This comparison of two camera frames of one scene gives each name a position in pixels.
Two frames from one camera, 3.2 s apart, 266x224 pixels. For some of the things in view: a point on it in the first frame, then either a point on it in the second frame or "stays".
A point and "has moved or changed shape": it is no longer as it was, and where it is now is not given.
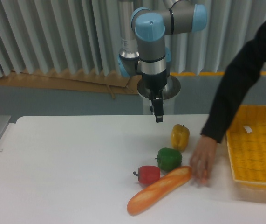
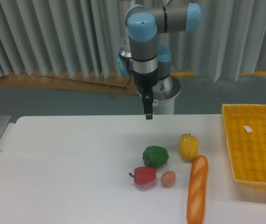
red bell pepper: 148,174 has moved or changed shape
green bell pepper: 168,159 → 154,156
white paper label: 248,129 stays
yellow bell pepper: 180,137 → 188,146
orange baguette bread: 159,190 → 197,186
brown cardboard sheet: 128,84 stays
